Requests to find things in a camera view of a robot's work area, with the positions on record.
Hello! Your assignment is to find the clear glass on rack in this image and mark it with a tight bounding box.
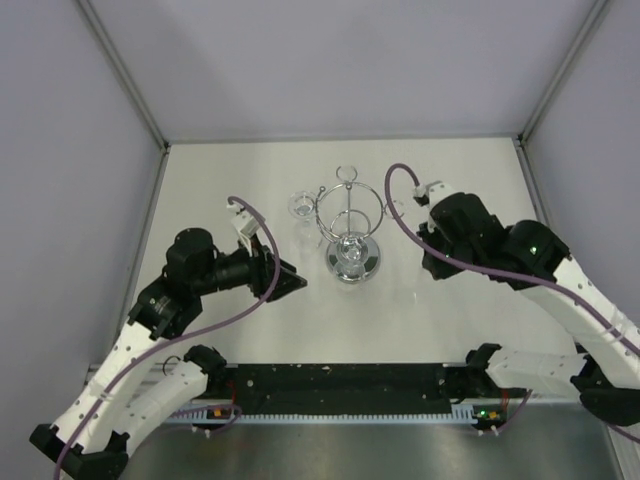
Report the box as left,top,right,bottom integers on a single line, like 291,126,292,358
336,236,368,282
288,190,323,251

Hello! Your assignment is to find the clear removed champagne glass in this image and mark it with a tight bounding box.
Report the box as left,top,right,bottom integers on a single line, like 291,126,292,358
384,199,407,219

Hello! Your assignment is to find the left aluminium frame post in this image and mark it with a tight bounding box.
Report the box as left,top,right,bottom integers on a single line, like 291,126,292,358
73,0,169,152

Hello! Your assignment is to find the clear glass on rack left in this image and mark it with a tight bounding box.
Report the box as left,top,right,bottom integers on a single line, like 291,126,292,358
288,190,323,251

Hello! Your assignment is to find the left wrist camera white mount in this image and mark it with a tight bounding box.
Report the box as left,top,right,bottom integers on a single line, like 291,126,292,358
227,204,260,252

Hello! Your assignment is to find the aluminium frame post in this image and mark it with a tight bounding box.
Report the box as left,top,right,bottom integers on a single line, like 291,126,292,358
73,0,169,152
514,0,614,149

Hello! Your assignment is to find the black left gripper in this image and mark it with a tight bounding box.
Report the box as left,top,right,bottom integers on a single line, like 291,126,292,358
193,233,306,302

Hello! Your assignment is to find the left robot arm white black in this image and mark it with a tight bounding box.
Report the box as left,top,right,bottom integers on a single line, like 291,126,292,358
29,228,308,479

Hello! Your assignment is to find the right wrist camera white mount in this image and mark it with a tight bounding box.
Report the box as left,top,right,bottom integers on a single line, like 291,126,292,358
412,181,456,207

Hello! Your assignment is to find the clear glass on rack front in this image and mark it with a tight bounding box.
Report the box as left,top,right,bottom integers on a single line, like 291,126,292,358
336,236,368,282

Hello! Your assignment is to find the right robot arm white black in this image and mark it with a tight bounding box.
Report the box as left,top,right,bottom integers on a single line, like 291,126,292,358
415,183,639,427

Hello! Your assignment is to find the chrome wire wine glass rack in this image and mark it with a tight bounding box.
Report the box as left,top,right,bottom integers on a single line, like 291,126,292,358
315,165,386,285

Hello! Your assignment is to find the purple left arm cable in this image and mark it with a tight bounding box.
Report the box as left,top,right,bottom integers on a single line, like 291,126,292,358
52,195,281,480

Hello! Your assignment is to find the white slotted cable duct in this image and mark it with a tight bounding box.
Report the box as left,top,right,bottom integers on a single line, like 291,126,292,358
166,404,501,426

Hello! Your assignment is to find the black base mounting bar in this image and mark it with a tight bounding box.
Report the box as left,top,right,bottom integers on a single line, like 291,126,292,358
208,363,473,416

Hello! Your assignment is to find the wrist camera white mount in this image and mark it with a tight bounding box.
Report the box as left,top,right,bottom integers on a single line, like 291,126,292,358
227,204,260,252
412,181,456,207

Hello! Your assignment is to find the right aluminium frame post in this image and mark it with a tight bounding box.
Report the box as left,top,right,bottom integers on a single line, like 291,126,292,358
514,0,614,149

